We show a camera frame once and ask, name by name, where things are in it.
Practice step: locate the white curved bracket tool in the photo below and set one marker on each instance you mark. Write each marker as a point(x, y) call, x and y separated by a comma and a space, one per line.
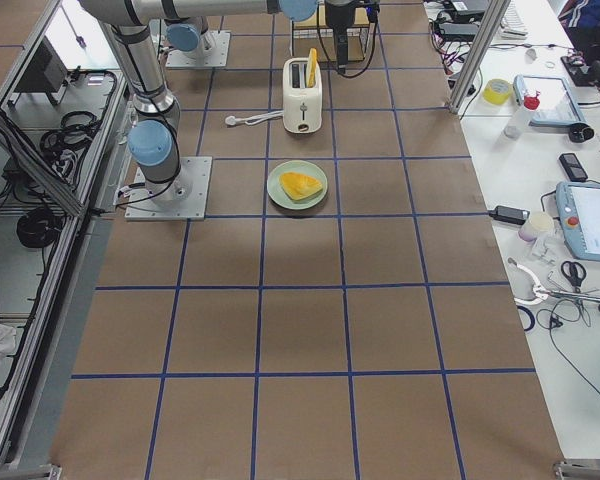
point(537, 292)

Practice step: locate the blue teach pendant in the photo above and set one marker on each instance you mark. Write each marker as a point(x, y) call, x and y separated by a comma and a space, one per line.
point(578, 206)
point(558, 106)

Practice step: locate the cream white toaster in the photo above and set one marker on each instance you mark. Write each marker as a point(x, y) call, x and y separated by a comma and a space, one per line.
point(302, 103)

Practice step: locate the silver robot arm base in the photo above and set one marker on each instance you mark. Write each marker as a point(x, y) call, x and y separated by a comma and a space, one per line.
point(190, 35)

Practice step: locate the black power brick far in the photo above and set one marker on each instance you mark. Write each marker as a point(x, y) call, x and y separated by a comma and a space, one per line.
point(455, 32)

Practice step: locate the blue teach pendant far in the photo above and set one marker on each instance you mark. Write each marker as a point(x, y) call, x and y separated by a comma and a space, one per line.
point(558, 106)

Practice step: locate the green round plate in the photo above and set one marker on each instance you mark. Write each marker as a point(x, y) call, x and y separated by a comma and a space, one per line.
point(278, 196)

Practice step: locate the black scissors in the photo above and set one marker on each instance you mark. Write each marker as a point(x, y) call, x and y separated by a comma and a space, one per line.
point(575, 273)

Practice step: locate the yellow tape roll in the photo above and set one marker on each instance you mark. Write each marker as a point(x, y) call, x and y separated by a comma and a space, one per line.
point(497, 91)

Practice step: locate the black remote device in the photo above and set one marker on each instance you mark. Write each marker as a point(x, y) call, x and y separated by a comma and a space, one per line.
point(573, 168)

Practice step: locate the white purple cup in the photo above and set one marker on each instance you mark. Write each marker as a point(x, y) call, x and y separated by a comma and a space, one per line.
point(538, 223)

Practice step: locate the blue teach pendant near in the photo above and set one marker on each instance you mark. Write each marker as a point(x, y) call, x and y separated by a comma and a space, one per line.
point(578, 206)

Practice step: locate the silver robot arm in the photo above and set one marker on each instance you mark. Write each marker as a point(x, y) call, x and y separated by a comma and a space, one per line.
point(153, 141)

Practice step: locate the black power adapter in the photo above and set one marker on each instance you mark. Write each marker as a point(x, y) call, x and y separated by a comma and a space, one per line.
point(510, 215)

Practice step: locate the yellow toast slice in toaster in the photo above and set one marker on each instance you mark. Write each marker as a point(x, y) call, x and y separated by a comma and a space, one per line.
point(311, 67)

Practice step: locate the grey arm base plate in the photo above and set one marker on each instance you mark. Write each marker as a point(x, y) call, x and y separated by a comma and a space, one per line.
point(215, 58)
point(186, 198)

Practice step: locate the white plastic bottle red cap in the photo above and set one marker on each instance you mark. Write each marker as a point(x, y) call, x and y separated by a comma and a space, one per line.
point(521, 119)

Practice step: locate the yellow bread slice on plate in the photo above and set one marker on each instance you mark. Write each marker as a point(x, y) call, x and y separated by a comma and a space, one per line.
point(298, 186)

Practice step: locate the aluminium frame post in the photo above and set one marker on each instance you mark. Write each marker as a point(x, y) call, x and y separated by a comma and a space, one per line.
point(488, 28)

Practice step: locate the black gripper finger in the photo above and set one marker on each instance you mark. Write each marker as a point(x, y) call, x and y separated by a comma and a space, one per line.
point(339, 48)
point(344, 49)

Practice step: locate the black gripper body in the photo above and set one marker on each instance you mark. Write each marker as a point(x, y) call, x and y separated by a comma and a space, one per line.
point(338, 14)

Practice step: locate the black wire rack shelf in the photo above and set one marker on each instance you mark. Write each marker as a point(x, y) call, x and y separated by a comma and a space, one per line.
point(313, 32)

